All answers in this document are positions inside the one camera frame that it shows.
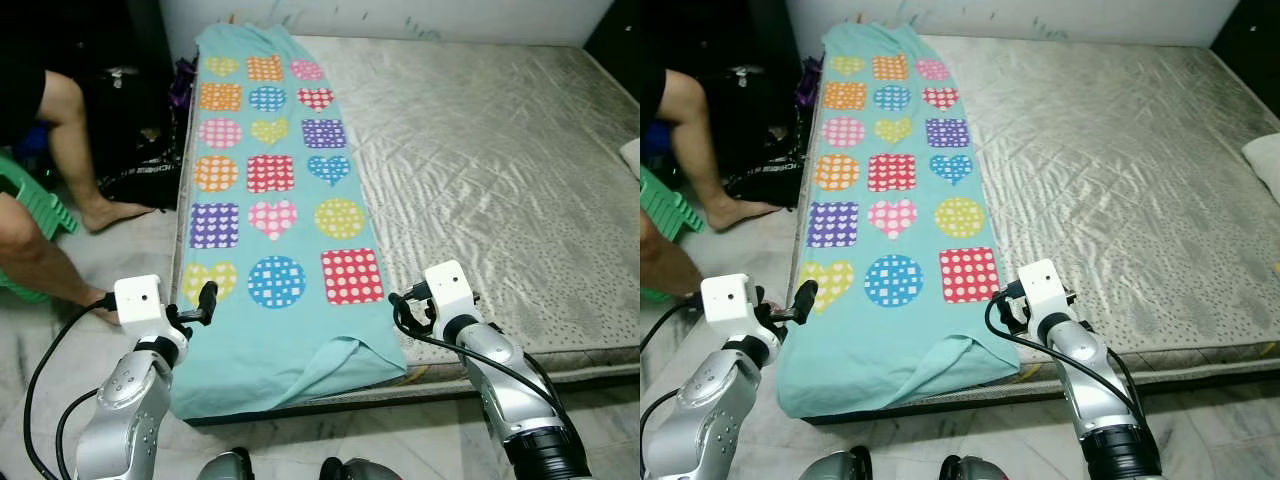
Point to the grey quilted mattress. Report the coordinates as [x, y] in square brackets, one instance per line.
[480, 170]
[1100, 170]

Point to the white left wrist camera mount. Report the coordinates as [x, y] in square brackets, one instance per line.
[140, 303]
[728, 303]

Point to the adult in black shorts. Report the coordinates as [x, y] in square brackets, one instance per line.
[690, 150]
[60, 150]

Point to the black silver robot right leg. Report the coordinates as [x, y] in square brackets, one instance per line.
[975, 468]
[355, 468]

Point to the white pillow with lettering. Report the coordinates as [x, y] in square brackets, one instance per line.
[1265, 160]

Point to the green plastic stool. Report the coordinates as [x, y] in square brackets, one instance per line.
[35, 205]
[665, 210]

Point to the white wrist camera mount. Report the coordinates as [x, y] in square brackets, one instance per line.
[1042, 288]
[728, 303]
[140, 303]
[448, 290]

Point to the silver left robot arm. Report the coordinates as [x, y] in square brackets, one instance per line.
[125, 405]
[705, 415]

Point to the silver robot left leg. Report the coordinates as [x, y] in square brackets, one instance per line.
[228, 465]
[838, 466]

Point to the teal blanket with colourful hearts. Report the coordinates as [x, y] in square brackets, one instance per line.
[890, 200]
[270, 200]

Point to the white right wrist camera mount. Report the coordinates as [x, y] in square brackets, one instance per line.
[1042, 288]
[448, 290]

